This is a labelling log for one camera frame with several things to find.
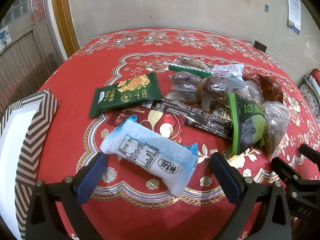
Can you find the wall calendar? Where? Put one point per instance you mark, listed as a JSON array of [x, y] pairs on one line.
[[295, 10]]

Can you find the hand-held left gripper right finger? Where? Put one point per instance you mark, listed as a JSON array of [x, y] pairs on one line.
[[226, 180]]

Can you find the orange red packet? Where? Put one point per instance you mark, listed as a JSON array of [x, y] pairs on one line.
[[252, 76]]

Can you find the clear-wrapped dark snack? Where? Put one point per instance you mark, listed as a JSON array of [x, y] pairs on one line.
[[246, 91]]

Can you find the green-edged dark bean packet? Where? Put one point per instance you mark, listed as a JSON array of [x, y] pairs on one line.
[[247, 125]]

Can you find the clear-wrapped round brown snack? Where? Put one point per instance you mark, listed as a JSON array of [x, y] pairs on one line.
[[212, 87]]

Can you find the glass block window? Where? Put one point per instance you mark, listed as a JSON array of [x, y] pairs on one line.
[[18, 10]]

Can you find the floral cushion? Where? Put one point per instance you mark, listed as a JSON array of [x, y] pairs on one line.
[[310, 92]]

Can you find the black stick packet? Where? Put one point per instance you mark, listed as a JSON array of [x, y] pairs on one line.
[[200, 120]]

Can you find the dark red brown packet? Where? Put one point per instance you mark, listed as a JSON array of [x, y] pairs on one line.
[[271, 88]]

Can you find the dark green cracker packet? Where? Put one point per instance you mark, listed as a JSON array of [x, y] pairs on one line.
[[125, 93]]

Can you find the red gold chocolate packet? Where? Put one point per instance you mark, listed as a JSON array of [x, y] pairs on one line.
[[160, 123]]

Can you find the small blue wall sticker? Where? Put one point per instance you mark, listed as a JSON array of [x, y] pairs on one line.
[[266, 8]]

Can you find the blue white flower sticker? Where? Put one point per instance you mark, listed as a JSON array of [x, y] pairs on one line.
[[4, 38]]

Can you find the clear bag of brown snack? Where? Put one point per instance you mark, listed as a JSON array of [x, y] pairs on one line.
[[275, 127]]

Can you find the small black box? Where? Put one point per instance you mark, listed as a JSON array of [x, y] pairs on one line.
[[260, 45]]

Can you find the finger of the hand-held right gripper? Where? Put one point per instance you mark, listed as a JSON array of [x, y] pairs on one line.
[[310, 152], [285, 170]]

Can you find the white grey snack packet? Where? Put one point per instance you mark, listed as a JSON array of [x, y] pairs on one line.
[[230, 70]]

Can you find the red floral tablecloth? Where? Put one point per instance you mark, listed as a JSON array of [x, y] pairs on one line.
[[75, 80]]

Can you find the striped cardboard box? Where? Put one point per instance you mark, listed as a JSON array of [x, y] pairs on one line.
[[37, 130]]

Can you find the white blue-edged snack packet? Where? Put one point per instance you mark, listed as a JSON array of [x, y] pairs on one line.
[[150, 152]]

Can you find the metal door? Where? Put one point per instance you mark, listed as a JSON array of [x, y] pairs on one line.
[[25, 65]]

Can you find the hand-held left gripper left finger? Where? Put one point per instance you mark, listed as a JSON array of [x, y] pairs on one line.
[[90, 180]]

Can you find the clear-wrapped dates packet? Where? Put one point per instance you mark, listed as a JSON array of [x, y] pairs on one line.
[[183, 80]]

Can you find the wooden door frame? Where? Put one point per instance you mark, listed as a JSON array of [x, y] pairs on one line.
[[62, 17]]

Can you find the green-edged clear pastry packet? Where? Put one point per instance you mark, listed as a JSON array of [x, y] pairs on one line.
[[190, 63]]

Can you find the red paper strip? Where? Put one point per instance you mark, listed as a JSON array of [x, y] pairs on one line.
[[37, 1]]

